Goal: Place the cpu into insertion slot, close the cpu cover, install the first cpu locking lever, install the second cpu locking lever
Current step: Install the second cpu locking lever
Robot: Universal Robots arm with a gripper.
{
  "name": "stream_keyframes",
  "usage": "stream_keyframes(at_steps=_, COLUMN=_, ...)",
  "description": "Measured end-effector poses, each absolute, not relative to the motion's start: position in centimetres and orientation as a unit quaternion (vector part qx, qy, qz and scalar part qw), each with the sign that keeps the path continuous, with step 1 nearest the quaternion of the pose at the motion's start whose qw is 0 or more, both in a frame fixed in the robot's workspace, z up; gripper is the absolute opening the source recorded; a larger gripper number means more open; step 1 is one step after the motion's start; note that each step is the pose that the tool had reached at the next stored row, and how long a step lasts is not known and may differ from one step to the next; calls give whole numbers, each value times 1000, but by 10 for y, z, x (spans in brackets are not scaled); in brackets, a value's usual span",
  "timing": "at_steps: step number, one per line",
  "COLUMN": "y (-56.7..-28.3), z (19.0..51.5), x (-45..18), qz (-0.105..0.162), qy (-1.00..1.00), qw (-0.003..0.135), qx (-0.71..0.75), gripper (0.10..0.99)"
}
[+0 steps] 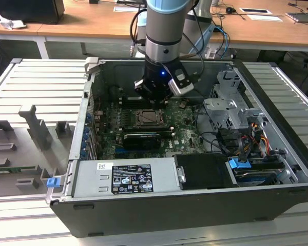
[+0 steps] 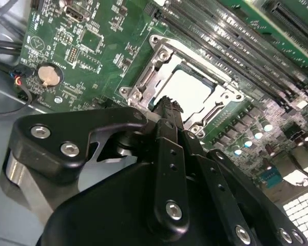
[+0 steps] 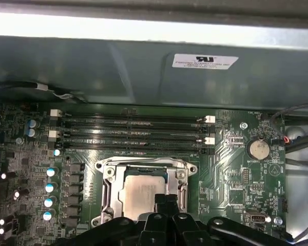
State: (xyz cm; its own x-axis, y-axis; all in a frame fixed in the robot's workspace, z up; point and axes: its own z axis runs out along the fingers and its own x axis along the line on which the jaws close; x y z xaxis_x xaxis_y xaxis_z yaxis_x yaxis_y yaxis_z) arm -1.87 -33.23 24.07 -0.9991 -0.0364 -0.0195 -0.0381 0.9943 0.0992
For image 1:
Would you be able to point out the black RAM slot row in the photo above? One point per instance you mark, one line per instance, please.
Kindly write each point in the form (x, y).
(143, 130)
(133, 103)

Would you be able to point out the CPU socket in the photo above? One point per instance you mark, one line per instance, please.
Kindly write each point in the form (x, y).
(163, 123)

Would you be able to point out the black graphics card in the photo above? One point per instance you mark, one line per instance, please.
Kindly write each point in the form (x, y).
(141, 141)

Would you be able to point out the green motherboard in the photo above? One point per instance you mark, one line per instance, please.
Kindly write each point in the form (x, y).
(184, 138)

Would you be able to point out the silver metal disk bay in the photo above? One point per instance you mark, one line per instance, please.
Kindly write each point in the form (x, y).
(220, 105)

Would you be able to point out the wooden desk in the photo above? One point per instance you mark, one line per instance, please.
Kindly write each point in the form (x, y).
(79, 25)

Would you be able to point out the black air shroud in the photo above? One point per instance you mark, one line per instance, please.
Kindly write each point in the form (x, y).
(202, 169)

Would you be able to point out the black computer mouse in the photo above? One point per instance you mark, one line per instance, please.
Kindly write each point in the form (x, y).
(230, 10)

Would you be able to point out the blue disk carrier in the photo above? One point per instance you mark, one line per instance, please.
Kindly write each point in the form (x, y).
(238, 164)

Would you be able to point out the grey power supply unit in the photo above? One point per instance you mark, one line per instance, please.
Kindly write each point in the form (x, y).
(92, 184)

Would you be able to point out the white paper sheet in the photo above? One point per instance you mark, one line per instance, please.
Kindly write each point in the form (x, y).
(265, 18)

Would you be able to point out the black open PC case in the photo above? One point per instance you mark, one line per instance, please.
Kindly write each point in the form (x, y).
(169, 217)

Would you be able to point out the black hard disk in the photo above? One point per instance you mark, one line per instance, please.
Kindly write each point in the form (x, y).
(254, 176)

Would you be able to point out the blue case latch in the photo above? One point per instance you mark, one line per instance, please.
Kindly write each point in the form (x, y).
(53, 182)

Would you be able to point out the black box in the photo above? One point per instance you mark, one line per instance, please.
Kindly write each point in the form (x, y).
(25, 10)

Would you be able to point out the grey parts rack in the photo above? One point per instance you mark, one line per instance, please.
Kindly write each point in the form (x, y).
(15, 139)

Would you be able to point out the crumpled white paper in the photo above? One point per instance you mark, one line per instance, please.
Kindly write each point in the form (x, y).
(10, 23)

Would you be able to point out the green RAM stick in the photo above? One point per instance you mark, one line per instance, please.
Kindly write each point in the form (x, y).
(15, 169)

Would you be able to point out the grey laptop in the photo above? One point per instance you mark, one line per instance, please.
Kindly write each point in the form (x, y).
(303, 18)

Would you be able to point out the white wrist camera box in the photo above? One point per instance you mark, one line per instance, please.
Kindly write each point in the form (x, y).
(182, 87)

